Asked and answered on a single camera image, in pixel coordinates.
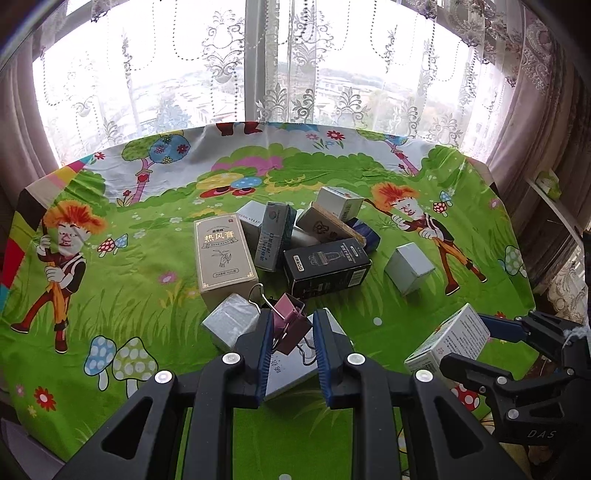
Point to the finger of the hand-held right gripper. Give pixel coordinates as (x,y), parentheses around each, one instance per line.
(501,328)
(466,369)

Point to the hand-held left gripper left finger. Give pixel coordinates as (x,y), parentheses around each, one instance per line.
(262,357)

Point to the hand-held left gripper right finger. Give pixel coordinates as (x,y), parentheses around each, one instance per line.
(323,357)

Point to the white box with red print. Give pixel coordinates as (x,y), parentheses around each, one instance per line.
(448,337)

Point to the dark mauve binder clip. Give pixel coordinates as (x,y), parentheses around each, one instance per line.
(293,334)

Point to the silver grey box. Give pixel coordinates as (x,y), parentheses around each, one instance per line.
(228,321)

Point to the pink binder clip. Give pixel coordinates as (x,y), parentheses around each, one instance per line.
(288,310)

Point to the tall beige box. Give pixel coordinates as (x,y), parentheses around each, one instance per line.
(224,258)

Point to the grey cube box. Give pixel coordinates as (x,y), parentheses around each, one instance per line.
(408,267)

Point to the cork brown box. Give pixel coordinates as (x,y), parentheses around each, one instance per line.
(325,228)

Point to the black printed box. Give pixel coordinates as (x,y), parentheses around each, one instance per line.
(323,267)

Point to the teal and white box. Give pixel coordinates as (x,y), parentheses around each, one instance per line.
(274,235)

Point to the small dark blue box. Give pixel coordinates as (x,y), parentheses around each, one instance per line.
(370,235)

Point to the plain white box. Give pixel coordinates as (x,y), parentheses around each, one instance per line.
(249,221)

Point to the cartoon printed green tablecloth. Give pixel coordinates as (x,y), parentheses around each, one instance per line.
(138,277)

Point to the green tissue packet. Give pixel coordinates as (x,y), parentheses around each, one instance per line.
(549,182)

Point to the white and grey box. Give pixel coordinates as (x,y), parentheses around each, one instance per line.
(339,201)

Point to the mauve drape curtain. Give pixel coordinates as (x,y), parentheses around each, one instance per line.
(23,138)
(540,115)

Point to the white lace curtain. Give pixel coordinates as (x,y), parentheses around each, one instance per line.
(184,69)

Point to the white wall shelf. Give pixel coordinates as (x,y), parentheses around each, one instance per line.
(561,207)

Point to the white window frame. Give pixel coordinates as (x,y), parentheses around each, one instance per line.
(277,55)

